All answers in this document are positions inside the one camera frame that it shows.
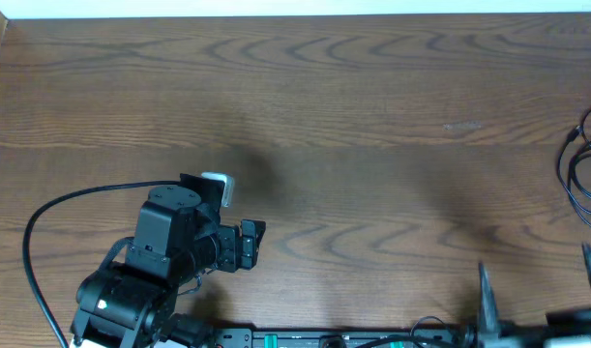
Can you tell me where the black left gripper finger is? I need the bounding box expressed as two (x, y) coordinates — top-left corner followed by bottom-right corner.
(240, 237), (256, 270)
(241, 219), (266, 251)

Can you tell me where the black usb cable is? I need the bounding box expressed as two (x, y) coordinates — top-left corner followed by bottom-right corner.
(555, 101), (591, 236)

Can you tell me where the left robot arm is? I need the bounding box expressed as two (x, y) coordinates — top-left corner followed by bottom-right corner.
(71, 173), (266, 347)

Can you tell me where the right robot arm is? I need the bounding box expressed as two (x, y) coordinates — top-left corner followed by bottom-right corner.
(464, 243), (591, 348)

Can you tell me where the black aluminium mounting rail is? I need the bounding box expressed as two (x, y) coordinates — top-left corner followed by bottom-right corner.
(152, 316), (470, 348)

